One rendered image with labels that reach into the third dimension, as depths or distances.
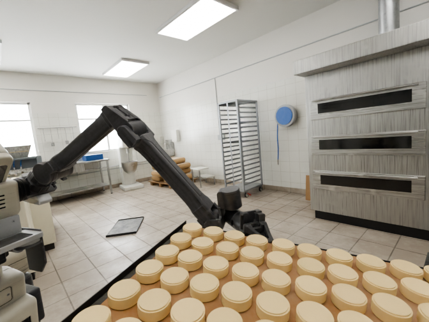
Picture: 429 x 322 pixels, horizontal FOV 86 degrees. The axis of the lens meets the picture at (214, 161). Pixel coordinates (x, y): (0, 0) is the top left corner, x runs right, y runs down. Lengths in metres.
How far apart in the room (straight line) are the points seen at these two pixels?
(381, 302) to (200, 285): 0.28
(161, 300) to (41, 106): 6.60
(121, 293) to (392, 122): 2.82
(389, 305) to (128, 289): 0.40
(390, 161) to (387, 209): 0.51
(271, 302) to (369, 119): 2.72
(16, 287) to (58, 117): 5.95
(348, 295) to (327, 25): 4.20
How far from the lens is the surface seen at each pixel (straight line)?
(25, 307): 1.13
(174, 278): 0.46
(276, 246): 0.56
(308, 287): 0.46
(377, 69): 3.03
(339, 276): 0.51
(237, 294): 0.42
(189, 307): 0.40
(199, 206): 0.73
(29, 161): 3.57
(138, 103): 7.57
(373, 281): 0.53
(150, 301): 0.42
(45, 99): 6.91
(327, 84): 3.16
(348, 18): 4.36
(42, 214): 3.57
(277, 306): 0.41
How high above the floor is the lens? 1.24
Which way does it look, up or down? 7 degrees down
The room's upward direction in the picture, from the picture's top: 5 degrees counter-clockwise
